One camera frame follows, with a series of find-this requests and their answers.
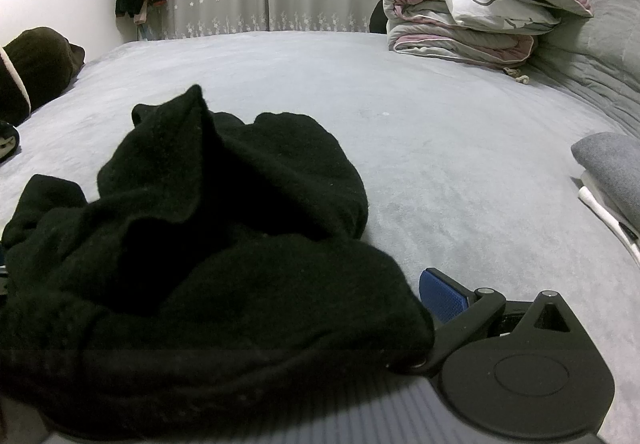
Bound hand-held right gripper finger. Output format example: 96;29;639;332
387;268;583;372

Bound black trousers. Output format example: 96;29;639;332
0;84;435;427

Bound folded white cloth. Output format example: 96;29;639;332
578;171;640;265

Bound folded grey cloth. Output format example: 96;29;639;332
571;131;640;225

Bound folded floral quilt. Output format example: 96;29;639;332
382;0;561;70

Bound black object behind quilt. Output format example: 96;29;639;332
369;0;388;34

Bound grey quilted headboard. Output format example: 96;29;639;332
520;0;640;140

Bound black beige cloth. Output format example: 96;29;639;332
0;120;21;162

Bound dark brown plush garment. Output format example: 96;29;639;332
0;27;86;127

